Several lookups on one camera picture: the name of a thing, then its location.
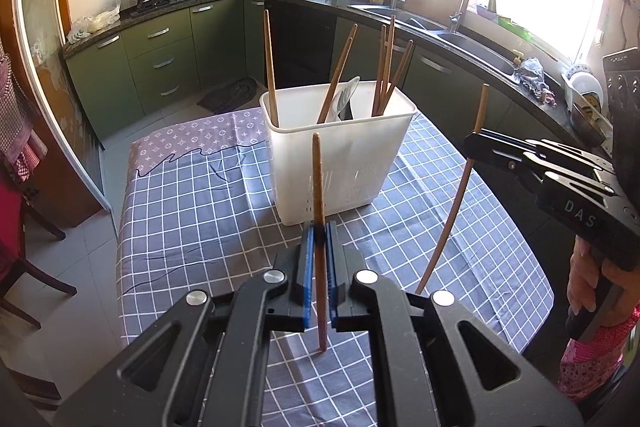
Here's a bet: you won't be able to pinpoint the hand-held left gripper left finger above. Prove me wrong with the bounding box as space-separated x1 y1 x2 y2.
52 221 317 427

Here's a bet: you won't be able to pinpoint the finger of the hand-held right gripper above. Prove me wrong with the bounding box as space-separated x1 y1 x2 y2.
480 130 613 172
462 133 551 195

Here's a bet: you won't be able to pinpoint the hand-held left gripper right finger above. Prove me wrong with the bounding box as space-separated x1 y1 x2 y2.
326 221 583 427

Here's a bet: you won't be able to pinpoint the long wooden chopstick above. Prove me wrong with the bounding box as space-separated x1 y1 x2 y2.
416 83 491 295
263 9 280 128

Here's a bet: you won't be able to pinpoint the white plastic utensil basket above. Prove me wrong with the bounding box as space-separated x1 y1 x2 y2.
259 79 417 227

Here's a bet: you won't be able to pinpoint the person's right forearm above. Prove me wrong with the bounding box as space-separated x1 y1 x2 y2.
557 277 640 403

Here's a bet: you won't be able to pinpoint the person's right hand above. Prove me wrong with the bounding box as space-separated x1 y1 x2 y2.
569 239 626 325

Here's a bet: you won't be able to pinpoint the dark bowl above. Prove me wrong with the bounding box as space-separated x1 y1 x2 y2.
570 104 608 148

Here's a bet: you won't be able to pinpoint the white plate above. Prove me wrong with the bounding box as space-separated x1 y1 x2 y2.
567 64 603 108

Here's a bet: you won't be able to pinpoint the crumpled grey cloth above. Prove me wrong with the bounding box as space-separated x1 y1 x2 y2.
515 57 558 108

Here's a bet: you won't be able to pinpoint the blue checked tablecloth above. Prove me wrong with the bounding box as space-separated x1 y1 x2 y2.
115 107 556 427

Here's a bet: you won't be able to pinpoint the steel sink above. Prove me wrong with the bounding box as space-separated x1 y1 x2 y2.
350 4 518 80

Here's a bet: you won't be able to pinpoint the green plastic tray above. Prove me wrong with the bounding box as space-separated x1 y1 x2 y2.
497 17 533 40

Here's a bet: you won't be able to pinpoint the white rice paddle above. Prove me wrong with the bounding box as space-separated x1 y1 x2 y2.
327 76 361 122

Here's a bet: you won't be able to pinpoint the dark floor mat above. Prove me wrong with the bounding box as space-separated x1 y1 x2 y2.
197 77 258 112

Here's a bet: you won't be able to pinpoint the green kitchen cabinets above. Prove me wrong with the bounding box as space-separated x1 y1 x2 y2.
62 0 611 168

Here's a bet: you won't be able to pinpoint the wooden chair with red cushion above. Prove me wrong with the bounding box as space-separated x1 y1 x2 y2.
0 177 78 328

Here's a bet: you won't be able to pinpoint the glass sliding door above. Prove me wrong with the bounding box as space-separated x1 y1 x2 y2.
12 0 113 228

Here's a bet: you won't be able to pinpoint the clear plastic bag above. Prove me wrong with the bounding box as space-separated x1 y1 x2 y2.
67 0 122 44

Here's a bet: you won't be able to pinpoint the pink checked apron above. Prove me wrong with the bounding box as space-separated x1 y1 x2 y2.
0 52 48 182

